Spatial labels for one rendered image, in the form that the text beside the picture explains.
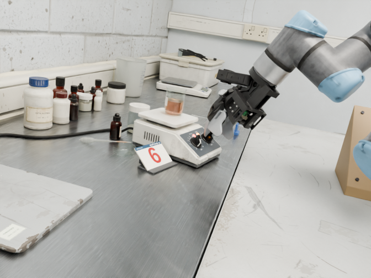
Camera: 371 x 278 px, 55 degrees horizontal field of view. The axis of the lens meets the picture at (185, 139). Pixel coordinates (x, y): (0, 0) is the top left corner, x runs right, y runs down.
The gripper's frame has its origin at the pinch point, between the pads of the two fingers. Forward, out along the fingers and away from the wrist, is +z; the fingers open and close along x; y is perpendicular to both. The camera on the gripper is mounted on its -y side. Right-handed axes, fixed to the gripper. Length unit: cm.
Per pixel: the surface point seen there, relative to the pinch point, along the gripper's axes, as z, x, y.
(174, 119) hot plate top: 1.9, -8.5, -3.6
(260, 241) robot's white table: -6.7, -12.6, 35.2
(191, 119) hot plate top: 0.6, -3.7, -3.7
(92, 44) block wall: 25, -6, -71
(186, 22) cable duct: 18, 65, -129
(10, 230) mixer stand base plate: 6, -46, 25
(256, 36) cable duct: -1, 92, -100
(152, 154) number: 6.7, -15.0, 4.8
